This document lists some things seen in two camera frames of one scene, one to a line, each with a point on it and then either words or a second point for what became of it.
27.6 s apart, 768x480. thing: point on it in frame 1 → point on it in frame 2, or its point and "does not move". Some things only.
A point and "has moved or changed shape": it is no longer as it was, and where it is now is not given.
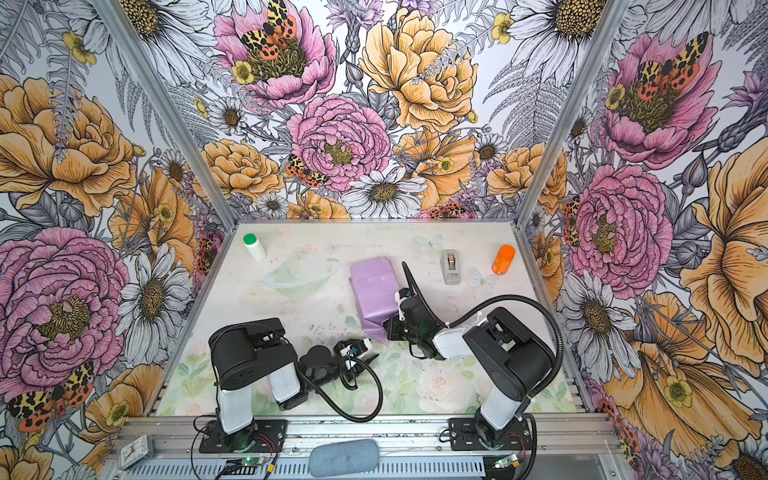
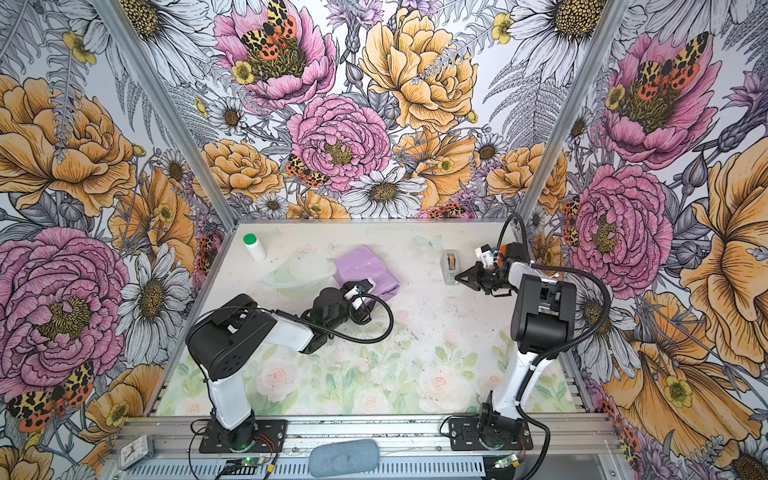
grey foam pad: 344,458 does not move
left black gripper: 353,372 → 360,314
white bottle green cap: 254,246 does not move
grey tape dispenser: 450,265 does not move
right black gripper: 391,327 → 475,277
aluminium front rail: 588,435 does not move
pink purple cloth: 377,293 has moved or changed shape
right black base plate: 463,436 does not move
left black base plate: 264,436 does not move
